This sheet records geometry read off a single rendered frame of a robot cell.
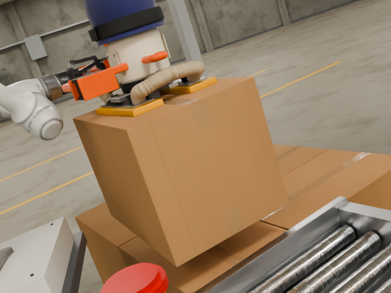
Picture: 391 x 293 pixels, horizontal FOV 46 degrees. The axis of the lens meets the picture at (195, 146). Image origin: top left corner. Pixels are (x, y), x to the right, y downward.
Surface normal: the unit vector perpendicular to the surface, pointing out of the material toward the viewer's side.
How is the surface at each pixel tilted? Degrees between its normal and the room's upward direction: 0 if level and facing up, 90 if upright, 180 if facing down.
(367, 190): 90
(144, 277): 0
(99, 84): 91
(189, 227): 91
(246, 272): 90
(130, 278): 0
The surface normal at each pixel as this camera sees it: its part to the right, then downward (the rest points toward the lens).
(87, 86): 0.49, 0.08
